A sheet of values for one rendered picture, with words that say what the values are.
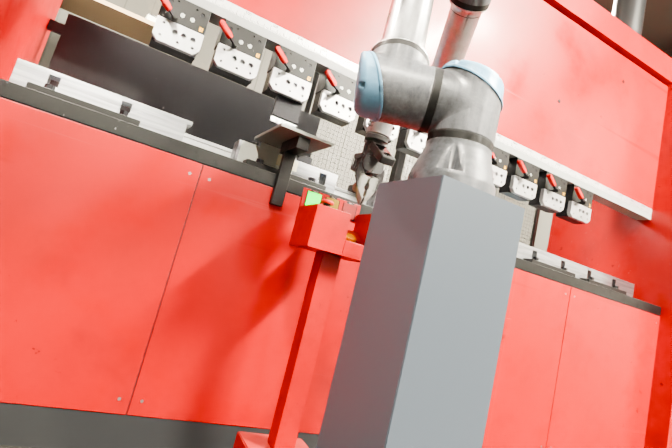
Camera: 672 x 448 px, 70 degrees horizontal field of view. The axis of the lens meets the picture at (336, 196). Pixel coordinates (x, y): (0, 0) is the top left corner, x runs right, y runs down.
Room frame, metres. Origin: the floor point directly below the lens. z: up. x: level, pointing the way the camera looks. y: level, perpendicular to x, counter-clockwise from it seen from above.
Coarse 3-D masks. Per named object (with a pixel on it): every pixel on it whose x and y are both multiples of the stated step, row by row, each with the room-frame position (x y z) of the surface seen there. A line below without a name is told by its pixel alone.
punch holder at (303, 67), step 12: (276, 60) 1.60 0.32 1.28; (288, 60) 1.61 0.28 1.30; (300, 60) 1.63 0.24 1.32; (312, 60) 1.65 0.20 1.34; (276, 72) 1.60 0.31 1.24; (300, 72) 1.64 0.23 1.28; (312, 72) 1.66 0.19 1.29; (264, 84) 1.67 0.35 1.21; (276, 84) 1.61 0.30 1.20; (288, 84) 1.62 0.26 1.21; (300, 84) 1.64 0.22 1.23; (288, 96) 1.63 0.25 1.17; (300, 96) 1.64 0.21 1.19
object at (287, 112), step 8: (280, 96) 1.65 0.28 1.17; (280, 104) 1.65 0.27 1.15; (288, 104) 1.67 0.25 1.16; (296, 104) 1.68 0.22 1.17; (272, 112) 1.65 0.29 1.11; (280, 112) 1.66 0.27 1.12; (288, 112) 1.67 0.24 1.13; (296, 112) 1.68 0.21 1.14; (272, 120) 1.66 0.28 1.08; (280, 120) 1.67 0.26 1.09; (288, 120) 1.67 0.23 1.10; (296, 120) 1.69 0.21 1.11
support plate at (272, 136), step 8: (272, 128) 1.46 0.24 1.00; (280, 128) 1.41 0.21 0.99; (288, 128) 1.40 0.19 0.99; (256, 136) 1.60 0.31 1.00; (264, 136) 1.55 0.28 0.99; (272, 136) 1.53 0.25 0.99; (280, 136) 1.50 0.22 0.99; (288, 136) 1.48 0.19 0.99; (296, 136) 1.46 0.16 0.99; (304, 136) 1.43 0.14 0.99; (312, 136) 1.43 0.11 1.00; (272, 144) 1.63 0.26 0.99; (280, 144) 1.60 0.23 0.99; (312, 144) 1.50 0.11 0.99; (320, 144) 1.48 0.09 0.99; (328, 144) 1.46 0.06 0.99; (304, 152) 1.63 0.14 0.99; (312, 152) 1.60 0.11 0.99
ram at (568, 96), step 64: (192, 0) 1.46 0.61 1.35; (256, 0) 1.54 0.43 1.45; (320, 0) 1.64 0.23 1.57; (384, 0) 1.75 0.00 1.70; (448, 0) 1.87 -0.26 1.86; (512, 0) 2.02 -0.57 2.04; (320, 64) 1.67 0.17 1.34; (512, 64) 2.05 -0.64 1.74; (576, 64) 2.23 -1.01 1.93; (512, 128) 2.09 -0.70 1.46; (576, 128) 2.26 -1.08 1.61; (640, 128) 2.48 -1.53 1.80; (640, 192) 2.51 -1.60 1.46
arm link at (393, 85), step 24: (408, 0) 0.86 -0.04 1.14; (432, 0) 0.89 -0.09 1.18; (408, 24) 0.83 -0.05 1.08; (384, 48) 0.80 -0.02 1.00; (408, 48) 0.79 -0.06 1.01; (360, 72) 0.78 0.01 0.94; (384, 72) 0.77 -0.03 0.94; (408, 72) 0.77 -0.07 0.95; (432, 72) 0.77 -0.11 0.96; (360, 96) 0.79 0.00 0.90; (384, 96) 0.78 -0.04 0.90; (408, 96) 0.77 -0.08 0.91; (384, 120) 0.82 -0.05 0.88; (408, 120) 0.80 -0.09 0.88
